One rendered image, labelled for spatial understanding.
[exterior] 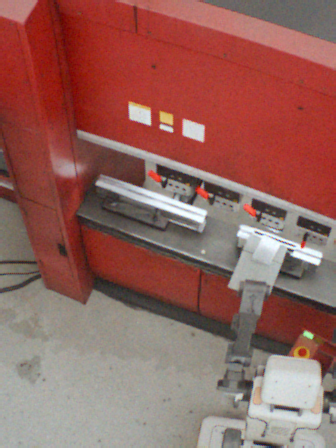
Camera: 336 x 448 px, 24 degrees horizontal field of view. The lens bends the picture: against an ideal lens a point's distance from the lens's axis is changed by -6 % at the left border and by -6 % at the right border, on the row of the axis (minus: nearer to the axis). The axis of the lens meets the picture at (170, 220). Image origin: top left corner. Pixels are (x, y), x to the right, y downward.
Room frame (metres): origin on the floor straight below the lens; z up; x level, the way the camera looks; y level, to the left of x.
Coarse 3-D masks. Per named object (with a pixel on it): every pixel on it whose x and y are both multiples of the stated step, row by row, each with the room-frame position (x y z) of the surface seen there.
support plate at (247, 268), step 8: (248, 240) 1.59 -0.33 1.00; (256, 240) 1.59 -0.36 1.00; (248, 248) 1.55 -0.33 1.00; (280, 248) 1.55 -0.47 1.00; (240, 256) 1.52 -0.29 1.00; (248, 256) 1.52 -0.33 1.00; (280, 256) 1.51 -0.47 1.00; (240, 264) 1.48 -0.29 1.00; (248, 264) 1.48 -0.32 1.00; (256, 264) 1.48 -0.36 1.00; (272, 264) 1.48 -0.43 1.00; (280, 264) 1.47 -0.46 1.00; (240, 272) 1.44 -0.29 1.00; (248, 272) 1.44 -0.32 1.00; (256, 272) 1.44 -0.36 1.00; (264, 272) 1.44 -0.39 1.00; (272, 272) 1.44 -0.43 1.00; (232, 280) 1.41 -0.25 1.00; (240, 280) 1.41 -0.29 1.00; (264, 280) 1.40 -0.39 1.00; (272, 280) 1.40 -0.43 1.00; (232, 288) 1.37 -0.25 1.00
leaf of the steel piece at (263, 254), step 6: (258, 246) 1.56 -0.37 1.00; (264, 246) 1.56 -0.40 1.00; (270, 246) 1.56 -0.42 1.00; (258, 252) 1.53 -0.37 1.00; (264, 252) 1.53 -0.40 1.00; (270, 252) 1.53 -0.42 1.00; (252, 258) 1.50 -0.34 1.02; (258, 258) 1.50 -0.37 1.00; (264, 258) 1.50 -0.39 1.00; (270, 258) 1.50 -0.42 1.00; (264, 264) 1.47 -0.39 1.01
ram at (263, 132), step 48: (96, 48) 1.84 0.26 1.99; (144, 48) 1.77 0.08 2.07; (96, 96) 1.85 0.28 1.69; (144, 96) 1.77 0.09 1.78; (192, 96) 1.70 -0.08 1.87; (240, 96) 1.64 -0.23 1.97; (288, 96) 1.58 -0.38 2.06; (144, 144) 1.77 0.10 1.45; (192, 144) 1.70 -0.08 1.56; (240, 144) 1.63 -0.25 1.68; (288, 144) 1.57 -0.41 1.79; (240, 192) 1.62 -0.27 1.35; (288, 192) 1.55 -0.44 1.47
